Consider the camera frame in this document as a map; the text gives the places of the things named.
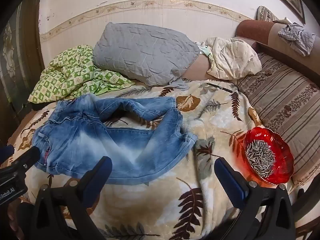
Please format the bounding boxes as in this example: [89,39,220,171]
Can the blue denim pants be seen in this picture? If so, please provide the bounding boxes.
[31,95,198,186]

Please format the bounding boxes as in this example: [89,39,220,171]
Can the cream floral pillow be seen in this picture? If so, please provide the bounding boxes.
[206,37,262,80]

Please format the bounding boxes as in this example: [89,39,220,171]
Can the tan bed sheet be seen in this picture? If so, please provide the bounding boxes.
[181,54,238,82]

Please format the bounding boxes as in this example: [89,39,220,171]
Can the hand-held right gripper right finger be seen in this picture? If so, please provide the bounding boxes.
[214,156,298,240]

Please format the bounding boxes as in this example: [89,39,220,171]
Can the black pen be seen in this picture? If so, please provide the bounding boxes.
[206,82,233,92]

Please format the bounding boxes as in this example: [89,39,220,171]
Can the pile of sunflower seeds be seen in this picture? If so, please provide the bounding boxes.
[245,140,276,179]

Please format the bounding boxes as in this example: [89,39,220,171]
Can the cream leaf-print blanket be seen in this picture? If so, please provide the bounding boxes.
[10,79,300,240]

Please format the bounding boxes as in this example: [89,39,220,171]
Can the framed wall picture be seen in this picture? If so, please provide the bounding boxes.
[260,0,306,25]

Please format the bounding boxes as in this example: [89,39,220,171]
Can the crumpled grey cloth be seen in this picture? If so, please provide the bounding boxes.
[278,24,316,57]

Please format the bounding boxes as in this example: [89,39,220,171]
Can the brown striped floral pillow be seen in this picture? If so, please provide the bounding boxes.
[236,52,320,188]

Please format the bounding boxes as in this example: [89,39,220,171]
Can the grey quilted pillow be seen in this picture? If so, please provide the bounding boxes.
[92,22,200,90]

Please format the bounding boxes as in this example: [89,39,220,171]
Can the green checkered quilt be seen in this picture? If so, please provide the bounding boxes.
[27,44,135,104]

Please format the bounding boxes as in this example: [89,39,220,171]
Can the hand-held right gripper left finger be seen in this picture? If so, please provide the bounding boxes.
[31,156,113,240]

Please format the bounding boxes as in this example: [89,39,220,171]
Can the patterned cushion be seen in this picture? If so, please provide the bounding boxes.
[257,5,279,22]

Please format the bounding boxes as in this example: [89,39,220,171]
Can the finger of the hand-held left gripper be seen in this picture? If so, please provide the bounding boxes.
[0,146,41,174]
[0,144,15,166]

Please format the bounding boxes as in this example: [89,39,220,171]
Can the red glass bowl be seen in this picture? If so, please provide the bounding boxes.
[243,127,294,185]

